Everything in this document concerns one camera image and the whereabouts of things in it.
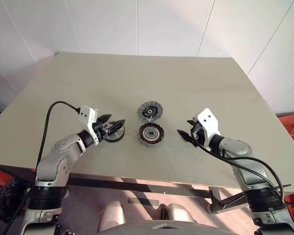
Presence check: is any grey table leg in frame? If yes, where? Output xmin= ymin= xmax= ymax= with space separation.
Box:
xmin=205 ymin=188 xmax=248 ymax=214

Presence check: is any small orange object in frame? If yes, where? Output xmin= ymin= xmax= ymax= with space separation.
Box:
xmin=0 ymin=170 xmax=11 ymax=187

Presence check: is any black floor tape strip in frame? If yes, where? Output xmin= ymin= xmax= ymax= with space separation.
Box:
xmin=128 ymin=196 xmax=160 ymax=207

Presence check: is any round grey motor rotor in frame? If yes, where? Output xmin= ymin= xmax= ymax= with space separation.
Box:
xmin=137 ymin=100 xmax=164 ymax=122

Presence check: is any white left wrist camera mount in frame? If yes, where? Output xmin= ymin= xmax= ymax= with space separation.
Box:
xmin=77 ymin=105 xmax=100 ymax=143

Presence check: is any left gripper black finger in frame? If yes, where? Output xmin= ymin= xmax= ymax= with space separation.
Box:
xmin=97 ymin=113 xmax=112 ymax=123
xmin=109 ymin=118 xmax=126 ymax=134

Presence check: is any orange cloth with white wires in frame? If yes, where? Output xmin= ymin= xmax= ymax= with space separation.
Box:
xmin=278 ymin=116 xmax=294 ymax=155

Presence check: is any beige right robot leg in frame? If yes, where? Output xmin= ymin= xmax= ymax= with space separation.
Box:
xmin=166 ymin=202 xmax=199 ymax=224

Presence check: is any motor stator with copper windings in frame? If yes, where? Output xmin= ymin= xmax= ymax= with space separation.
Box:
xmin=138 ymin=123 xmax=166 ymax=147

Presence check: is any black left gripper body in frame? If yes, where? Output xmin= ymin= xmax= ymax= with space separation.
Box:
xmin=93 ymin=121 xmax=118 ymax=142

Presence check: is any grey robot torso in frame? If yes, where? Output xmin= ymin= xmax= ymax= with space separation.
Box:
xmin=95 ymin=219 xmax=211 ymax=235

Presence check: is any black textured round object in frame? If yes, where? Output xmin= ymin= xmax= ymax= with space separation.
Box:
xmin=0 ymin=178 xmax=33 ymax=221

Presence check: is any beige robot leg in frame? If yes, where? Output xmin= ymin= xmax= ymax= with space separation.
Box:
xmin=97 ymin=200 xmax=126 ymax=233
xmin=166 ymin=202 xmax=199 ymax=224

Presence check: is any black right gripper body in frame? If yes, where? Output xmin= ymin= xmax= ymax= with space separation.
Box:
xmin=190 ymin=121 xmax=208 ymax=148

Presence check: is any beige left robot leg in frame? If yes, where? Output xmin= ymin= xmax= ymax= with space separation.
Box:
xmin=97 ymin=200 xmax=126 ymax=233

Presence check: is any grey metal round flange part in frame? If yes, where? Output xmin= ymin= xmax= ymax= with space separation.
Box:
xmin=104 ymin=124 xmax=126 ymax=143

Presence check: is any black table frame bar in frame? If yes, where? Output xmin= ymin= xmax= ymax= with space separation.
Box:
xmin=68 ymin=177 xmax=213 ymax=199

